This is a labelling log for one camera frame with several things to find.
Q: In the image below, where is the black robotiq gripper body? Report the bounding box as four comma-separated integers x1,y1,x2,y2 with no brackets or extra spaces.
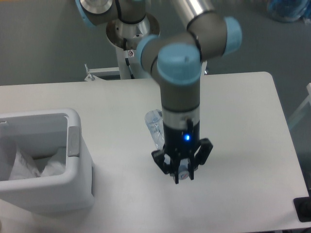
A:
163,122,202,165

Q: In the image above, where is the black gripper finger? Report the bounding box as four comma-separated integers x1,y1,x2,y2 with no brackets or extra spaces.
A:
188,138,213,180
151,150,181,184

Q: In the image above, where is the crushed clear plastic bottle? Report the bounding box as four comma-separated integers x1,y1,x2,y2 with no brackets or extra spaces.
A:
144,109,189,180

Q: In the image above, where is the clear plastic wrapper bag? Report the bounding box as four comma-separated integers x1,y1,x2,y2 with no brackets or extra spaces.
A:
0,143,66,181

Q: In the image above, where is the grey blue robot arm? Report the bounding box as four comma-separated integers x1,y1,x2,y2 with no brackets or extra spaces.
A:
76,0,242,183

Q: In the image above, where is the white trash can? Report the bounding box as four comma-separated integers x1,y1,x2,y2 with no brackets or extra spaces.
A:
0,108,94,213

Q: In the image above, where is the black device at edge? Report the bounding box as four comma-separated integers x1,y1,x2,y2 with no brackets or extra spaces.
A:
294,197,311,222

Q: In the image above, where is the blue plastic bag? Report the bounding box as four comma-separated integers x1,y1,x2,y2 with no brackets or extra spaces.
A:
267,0,311,23

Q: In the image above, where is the white pedestal base frame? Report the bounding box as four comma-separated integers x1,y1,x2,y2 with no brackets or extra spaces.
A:
84,61,209,82

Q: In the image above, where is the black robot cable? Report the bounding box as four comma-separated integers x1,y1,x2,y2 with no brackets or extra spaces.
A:
122,38,135,80

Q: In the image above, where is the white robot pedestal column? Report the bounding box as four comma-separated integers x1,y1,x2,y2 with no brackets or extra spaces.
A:
106,13,160,80

